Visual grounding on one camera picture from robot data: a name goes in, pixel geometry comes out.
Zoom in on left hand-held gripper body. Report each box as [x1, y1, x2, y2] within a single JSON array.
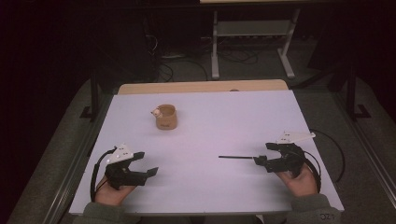
[[105, 143, 148, 191]]

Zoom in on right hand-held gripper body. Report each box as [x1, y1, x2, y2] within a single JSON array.
[[271, 132, 317, 178]]

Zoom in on thin black stick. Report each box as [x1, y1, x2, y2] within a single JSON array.
[[218, 155, 257, 161]]

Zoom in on person's left hand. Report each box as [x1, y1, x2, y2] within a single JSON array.
[[94, 178, 136, 207]]

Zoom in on person's right hand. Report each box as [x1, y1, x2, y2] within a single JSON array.
[[275, 165, 319, 198]]

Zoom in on tan cup with animal figure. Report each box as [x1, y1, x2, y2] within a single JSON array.
[[150, 104, 178, 131]]

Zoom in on black metal stand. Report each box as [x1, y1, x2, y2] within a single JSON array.
[[79, 70, 101, 121], [346, 63, 372, 121]]

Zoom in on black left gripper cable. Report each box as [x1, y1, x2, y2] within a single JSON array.
[[90, 148, 118, 203]]

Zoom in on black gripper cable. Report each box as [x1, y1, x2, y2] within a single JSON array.
[[90, 148, 118, 203], [302, 128, 347, 194]]

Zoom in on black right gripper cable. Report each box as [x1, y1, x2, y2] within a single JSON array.
[[302, 128, 347, 194]]

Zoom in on black floor cables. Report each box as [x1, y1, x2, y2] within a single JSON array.
[[157, 46, 261, 82]]

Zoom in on white metal desk frame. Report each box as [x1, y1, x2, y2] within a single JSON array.
[[210, 8, 303, 80]]

